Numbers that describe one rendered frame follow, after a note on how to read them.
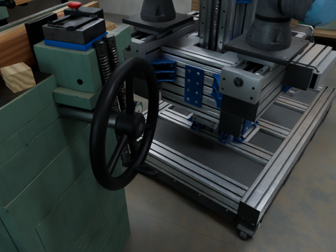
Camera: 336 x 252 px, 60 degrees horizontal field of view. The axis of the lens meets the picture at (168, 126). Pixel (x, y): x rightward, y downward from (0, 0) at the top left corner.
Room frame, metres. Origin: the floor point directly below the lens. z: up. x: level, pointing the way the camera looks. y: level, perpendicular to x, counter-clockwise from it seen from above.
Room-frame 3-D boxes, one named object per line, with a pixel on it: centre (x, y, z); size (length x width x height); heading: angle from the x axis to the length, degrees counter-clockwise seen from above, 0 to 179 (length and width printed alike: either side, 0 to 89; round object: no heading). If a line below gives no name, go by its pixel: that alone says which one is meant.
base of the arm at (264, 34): (0.99, -0.35, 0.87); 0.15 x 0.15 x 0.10
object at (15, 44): (0.67, 0.30, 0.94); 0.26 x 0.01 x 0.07; 160
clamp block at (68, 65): (0.63, 0.20, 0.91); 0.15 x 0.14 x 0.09; 160
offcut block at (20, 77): (0.52, 0.30, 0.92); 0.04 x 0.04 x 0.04; 44
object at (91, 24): (0.63, 0.19, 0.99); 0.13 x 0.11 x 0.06; 160
